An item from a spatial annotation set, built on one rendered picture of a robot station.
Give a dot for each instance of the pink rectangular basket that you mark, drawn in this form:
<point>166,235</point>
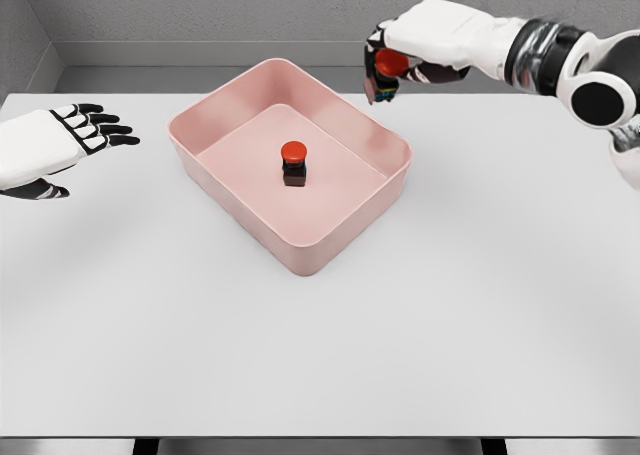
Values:
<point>280,175</point>

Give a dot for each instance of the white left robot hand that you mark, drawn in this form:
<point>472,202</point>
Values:
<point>35,140</point>

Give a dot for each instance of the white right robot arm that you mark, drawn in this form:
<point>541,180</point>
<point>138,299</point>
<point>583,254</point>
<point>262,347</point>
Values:
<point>565,60</point>

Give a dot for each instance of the red button industrial switch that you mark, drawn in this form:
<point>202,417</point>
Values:
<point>294,164</point>
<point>387,75</point>

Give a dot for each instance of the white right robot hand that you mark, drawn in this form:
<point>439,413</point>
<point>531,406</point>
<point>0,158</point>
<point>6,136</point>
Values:
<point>430,30</point>

